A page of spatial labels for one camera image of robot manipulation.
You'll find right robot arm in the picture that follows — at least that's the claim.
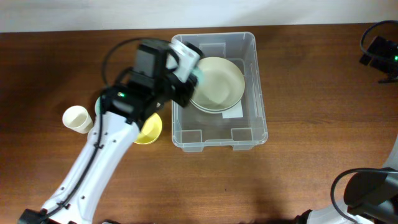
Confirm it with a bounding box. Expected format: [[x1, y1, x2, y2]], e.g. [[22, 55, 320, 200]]
[[293, 36, 397, 223]]

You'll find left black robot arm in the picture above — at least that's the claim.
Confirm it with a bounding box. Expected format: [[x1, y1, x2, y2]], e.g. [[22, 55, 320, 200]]
[[18, 37, 204, 223]]

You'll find green bowl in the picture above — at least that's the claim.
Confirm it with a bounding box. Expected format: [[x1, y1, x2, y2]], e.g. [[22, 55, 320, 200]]
[[95, 97, 101, 116]]

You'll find right black cable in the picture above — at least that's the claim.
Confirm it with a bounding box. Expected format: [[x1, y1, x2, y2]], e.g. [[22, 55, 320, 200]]
[[330, 20, 398, 224]]

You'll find green cup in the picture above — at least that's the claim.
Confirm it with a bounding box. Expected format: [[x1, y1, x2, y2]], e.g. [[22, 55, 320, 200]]
[[192, 67, 205, 88]]

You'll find cream cup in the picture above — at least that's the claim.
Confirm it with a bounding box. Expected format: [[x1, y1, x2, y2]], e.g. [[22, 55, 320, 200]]
[[62, 105, 94, 134]]

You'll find dark blue plate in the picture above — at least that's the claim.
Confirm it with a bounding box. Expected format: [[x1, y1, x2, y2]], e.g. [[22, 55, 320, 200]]
[[190, 94, 241, 113]]

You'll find white label in bin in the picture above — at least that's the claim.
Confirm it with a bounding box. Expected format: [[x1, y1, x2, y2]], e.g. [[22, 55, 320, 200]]
[[222, 101, 243, 119]]

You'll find cream plate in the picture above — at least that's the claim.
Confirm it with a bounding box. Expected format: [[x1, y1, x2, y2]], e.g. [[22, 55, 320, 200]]
[[190, 98, 241, 114]]

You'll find clear plastic storage bin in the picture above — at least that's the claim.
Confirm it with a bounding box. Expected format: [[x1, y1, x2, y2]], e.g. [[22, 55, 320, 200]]
[[172, 32, 268, 152]]

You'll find beige plate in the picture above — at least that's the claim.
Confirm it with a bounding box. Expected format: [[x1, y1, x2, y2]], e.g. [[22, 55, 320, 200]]
[[193, 57, 246, 98]]

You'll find yellow bowl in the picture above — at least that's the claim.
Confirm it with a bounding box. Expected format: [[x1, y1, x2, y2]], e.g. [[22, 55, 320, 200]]
[[134, 113, 163, 145]]

